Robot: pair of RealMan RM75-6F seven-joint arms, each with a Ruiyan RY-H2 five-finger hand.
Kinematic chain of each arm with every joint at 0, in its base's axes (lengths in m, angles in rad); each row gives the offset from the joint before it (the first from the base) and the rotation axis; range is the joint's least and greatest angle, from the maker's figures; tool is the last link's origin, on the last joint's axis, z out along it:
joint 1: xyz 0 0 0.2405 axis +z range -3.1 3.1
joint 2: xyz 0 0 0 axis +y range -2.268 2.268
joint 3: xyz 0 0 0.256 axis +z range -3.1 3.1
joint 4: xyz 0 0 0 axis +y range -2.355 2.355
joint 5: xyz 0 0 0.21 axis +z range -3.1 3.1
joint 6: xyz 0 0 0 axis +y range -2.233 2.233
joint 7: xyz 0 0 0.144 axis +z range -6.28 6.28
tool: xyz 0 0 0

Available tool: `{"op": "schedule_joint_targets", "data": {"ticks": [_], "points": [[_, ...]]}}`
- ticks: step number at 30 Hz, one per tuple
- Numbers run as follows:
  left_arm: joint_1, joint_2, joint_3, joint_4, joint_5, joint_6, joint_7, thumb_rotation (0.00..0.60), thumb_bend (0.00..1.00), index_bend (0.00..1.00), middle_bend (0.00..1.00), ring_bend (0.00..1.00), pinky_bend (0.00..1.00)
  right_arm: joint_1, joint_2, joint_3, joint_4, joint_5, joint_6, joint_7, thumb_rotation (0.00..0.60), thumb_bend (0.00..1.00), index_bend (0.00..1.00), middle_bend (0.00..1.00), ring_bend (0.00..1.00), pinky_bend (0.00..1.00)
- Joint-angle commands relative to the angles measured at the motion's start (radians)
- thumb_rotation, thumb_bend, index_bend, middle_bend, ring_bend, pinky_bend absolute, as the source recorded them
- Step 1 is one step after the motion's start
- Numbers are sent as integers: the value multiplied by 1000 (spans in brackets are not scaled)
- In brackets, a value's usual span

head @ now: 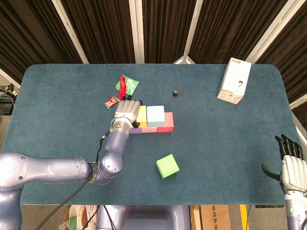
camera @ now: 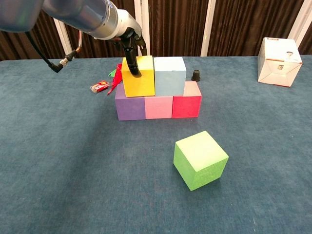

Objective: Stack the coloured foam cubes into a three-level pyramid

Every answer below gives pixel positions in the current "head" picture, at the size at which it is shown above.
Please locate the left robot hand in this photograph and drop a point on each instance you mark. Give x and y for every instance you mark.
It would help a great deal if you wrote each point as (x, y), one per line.
(127, 109)

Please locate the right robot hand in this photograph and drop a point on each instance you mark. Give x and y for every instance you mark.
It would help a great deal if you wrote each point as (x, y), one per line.
(291, 167)

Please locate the yellow foam cube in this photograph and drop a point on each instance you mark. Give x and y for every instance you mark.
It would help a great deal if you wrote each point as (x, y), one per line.
(142, 116)

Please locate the purple foam cube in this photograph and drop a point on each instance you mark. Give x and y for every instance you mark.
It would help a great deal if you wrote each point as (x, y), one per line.
(135, 130)

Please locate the light blue foam cube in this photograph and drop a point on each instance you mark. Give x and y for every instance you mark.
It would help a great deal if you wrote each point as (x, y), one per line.
(155, 115)

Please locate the pink foam cube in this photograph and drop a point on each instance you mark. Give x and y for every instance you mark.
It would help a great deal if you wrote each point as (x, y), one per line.
(149, 129)

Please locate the red foam cube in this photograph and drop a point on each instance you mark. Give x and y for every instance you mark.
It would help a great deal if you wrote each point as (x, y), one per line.
(168, 122)

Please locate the green foam cube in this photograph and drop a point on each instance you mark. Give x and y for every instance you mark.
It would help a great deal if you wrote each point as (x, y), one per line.
(166, 165)

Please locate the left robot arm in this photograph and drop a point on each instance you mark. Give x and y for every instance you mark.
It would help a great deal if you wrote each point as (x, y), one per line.
(72, 165)

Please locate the red candy wrapper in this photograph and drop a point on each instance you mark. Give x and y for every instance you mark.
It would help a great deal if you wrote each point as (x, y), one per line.
(110, 102)

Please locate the red feather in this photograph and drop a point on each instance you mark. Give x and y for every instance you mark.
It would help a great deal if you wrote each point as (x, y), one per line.
(122, 86)

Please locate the green paper packet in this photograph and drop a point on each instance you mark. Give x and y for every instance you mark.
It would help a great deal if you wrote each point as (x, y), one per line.
(132, 86)

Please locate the black bottle cap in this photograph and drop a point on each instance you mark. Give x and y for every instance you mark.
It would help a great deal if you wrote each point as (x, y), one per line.
(175, 93)

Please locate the metal stand foot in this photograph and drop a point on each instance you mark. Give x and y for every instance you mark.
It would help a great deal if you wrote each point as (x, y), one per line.
(183, 61)

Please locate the teal felt table cover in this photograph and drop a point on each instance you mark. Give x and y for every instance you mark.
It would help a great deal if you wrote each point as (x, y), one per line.
(216, 155)

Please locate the dark brown curtain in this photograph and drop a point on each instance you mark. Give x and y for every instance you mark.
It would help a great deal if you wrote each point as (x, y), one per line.
(105, 28)

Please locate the brown cardboard box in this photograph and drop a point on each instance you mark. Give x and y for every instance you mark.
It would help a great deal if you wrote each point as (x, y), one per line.
(213, 218)

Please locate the white carton box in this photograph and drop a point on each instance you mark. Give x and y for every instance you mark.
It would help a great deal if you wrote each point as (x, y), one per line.
(235, 79)

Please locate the wooden plank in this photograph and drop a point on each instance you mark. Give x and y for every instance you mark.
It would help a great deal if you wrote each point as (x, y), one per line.
(195, 218)

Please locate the grey robot torso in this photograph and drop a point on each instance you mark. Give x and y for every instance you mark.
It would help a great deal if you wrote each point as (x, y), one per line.
(148, 218)

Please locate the white green paper bag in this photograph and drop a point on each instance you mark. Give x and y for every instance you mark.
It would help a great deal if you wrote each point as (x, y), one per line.
(73, 220)

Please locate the white frame post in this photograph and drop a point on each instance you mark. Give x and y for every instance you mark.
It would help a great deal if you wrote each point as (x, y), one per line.
(193, 31)
(7, 77)
(272, 31)
(69, 31)
(136, 31)
(299, 101)

